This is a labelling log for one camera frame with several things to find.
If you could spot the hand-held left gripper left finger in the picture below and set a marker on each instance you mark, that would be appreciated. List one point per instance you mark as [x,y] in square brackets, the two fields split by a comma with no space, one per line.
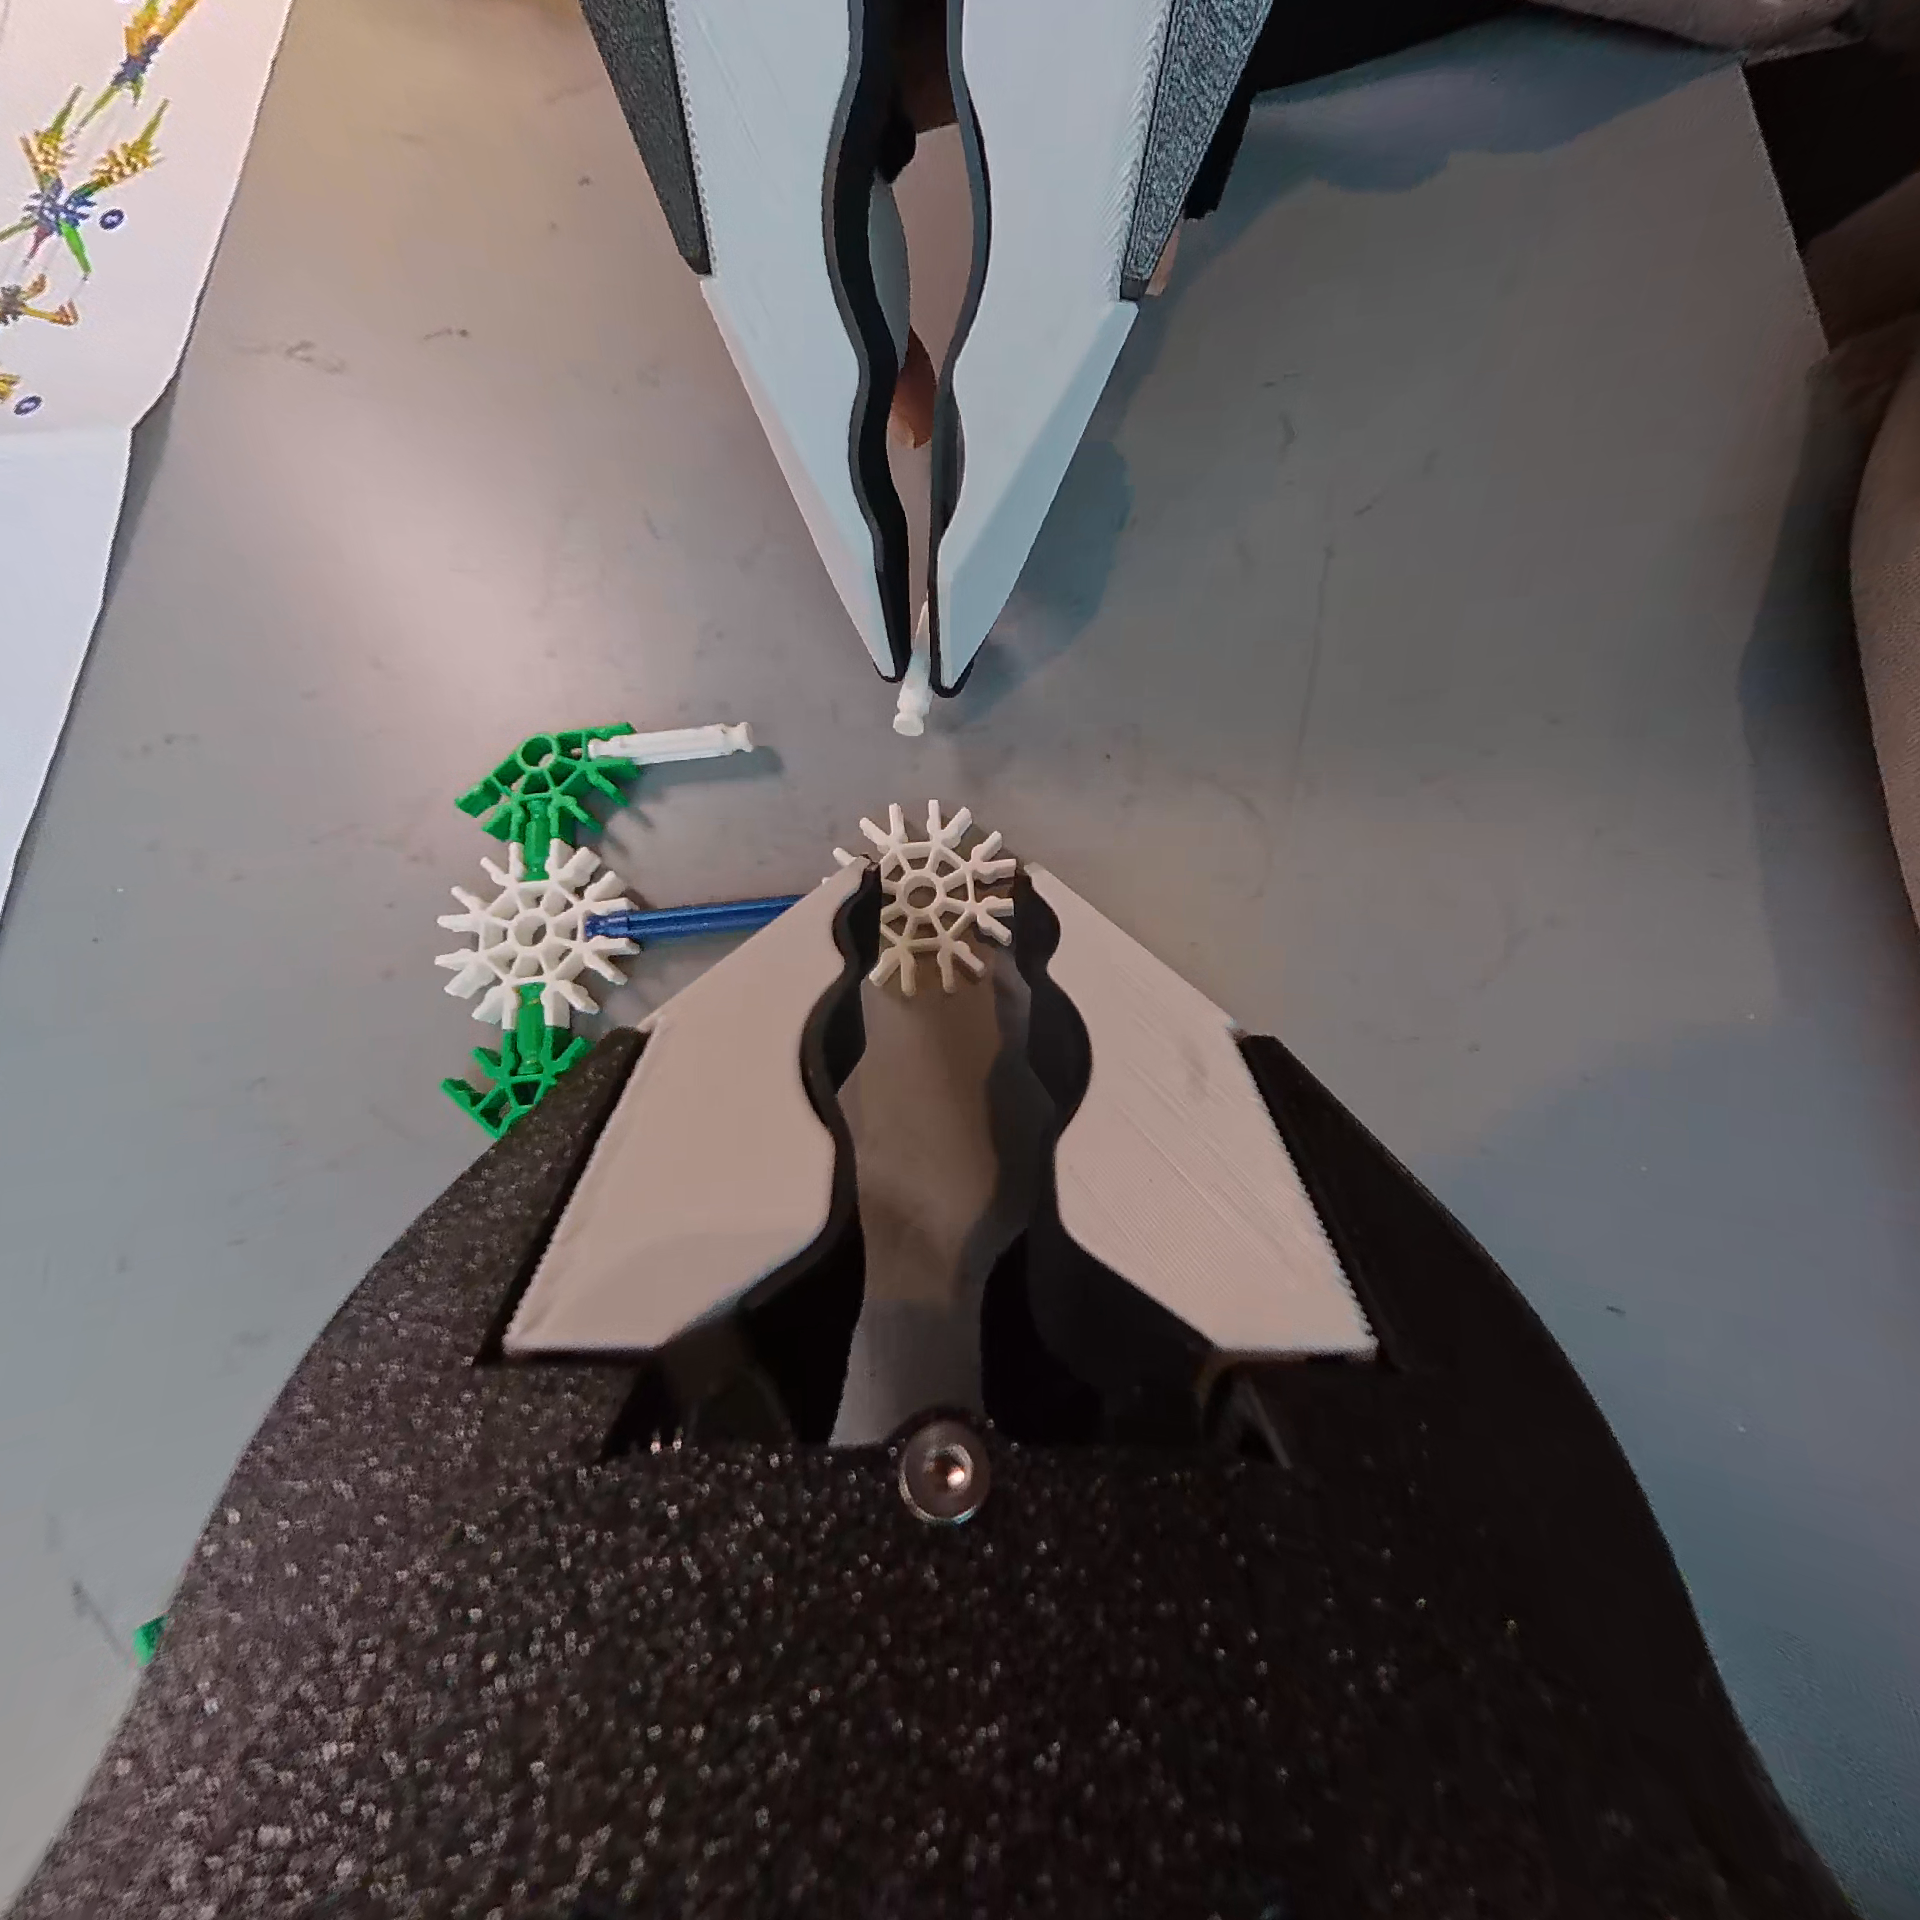
[692,1184]

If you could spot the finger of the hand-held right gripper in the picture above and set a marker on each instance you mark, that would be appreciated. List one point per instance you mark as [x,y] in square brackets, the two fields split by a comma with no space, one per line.
[765,225]
[1067,225]

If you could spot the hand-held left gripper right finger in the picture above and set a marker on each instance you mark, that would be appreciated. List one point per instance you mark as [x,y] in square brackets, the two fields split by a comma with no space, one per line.
[1201,1184]

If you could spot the green white toy connector assembly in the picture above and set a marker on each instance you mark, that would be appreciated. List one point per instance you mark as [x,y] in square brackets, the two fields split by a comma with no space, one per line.
[706,916]

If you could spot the white snowflake toy connector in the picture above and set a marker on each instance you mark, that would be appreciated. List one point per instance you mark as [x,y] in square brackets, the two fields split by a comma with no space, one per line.
[914,896]

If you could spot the short white toy rod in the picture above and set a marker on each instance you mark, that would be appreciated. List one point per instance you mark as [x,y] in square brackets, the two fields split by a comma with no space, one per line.
[909,713]

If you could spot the green fan toy connector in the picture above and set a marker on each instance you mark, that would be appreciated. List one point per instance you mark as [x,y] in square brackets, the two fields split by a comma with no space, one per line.
[147,1638]

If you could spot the grey desk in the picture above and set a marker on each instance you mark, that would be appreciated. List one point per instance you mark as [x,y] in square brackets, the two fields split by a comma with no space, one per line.
[1350,600]

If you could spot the person's right hand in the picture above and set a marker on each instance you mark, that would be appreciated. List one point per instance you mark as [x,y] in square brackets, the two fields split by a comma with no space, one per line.
[914,398]

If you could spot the folded paper instruction sheet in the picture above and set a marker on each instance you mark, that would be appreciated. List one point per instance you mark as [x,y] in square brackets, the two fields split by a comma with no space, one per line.
[44,523]

